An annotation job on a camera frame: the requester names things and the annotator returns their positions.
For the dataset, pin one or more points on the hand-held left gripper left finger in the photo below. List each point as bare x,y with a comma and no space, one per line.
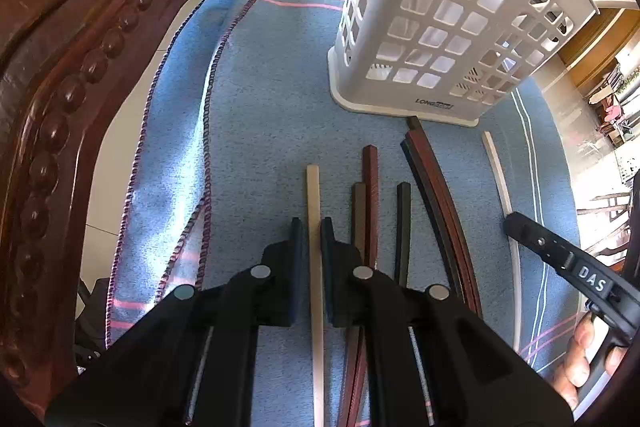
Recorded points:
296,257

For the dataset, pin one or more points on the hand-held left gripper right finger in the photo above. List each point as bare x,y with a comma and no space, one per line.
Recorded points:
327,257

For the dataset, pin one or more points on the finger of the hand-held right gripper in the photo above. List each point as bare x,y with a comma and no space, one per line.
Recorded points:
550,247

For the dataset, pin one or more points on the dark brown chopstick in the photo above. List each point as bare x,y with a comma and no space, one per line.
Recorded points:
358,212
414,123

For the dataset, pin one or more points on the beige chopstick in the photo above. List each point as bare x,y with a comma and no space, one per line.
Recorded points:
313,192

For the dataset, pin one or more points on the black chopstick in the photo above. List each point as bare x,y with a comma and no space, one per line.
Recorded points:
425,207
402,227

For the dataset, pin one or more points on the reddish brown chopstick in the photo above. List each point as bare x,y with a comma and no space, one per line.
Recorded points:
370,187
440,202

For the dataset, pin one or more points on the white chopstick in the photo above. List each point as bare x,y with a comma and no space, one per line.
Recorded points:
500,179

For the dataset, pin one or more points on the white plastic lattice basket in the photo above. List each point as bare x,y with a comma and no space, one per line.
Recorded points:
350,94

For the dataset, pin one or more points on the person's right hand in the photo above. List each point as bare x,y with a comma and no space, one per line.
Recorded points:
570,377

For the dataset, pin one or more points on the blue cloth with pink stripes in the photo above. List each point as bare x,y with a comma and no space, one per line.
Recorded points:
260,107

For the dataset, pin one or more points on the carved dark wooden chair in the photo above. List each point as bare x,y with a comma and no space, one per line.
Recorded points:
50,57

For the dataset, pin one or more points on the wooden door frame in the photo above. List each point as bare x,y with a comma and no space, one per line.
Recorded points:
597,57

